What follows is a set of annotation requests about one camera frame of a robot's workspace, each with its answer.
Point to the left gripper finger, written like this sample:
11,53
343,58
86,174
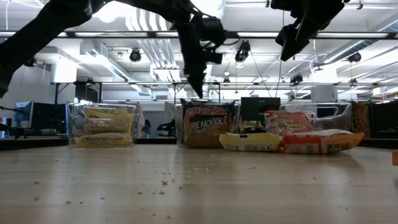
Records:
189,76
198,81

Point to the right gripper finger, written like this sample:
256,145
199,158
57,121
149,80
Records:
290,42
281,3

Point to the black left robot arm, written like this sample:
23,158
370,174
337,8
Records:
37,34

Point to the clear plastic bin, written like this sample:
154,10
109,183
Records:
178,130
71,124
339,121

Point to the black background equipment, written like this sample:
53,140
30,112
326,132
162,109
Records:
167,127

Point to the black background monitor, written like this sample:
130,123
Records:
259,109

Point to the orange patterned hanging cloth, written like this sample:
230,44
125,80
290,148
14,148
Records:
360,119

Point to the black screen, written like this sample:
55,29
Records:
46,118

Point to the computer monitor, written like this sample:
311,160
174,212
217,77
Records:
25,112

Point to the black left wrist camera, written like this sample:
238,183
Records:
214,31

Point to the black ceiling camera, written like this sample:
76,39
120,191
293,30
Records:
135,56
30,63
242,51
297,78
354,57

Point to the white rectangular ceiling duct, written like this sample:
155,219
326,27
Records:
105,62

